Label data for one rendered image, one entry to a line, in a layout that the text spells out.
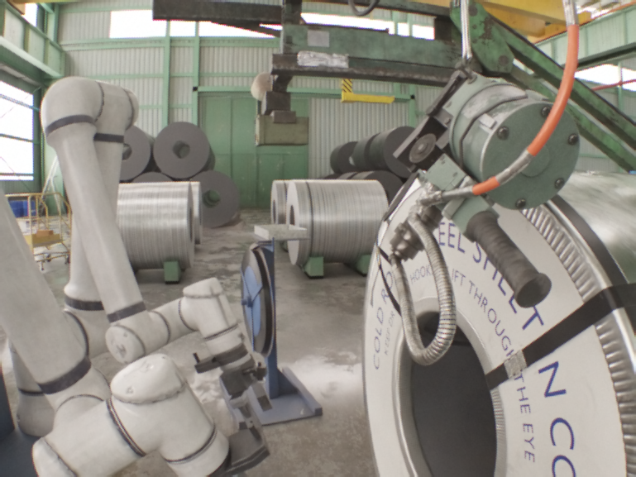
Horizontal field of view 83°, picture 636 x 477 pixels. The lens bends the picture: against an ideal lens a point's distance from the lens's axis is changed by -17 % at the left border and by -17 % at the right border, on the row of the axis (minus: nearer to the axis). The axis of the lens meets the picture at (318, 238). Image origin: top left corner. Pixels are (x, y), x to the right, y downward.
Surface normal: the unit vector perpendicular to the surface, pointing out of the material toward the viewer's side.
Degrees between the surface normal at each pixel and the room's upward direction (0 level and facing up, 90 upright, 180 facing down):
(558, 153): 115
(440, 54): 90
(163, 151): 90
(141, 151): 90
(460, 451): 26
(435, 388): 74
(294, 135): 92
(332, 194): 48
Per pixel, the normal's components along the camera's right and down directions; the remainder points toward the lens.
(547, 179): 0.12, 0.54
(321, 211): 0.20, -0.20
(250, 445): -0.36, -0.88
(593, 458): -0.98, 0.03
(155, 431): 0.50, 0.12
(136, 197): 0.16, -0.56
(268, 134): 0.21, 0.17
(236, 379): -0.06, 0.02
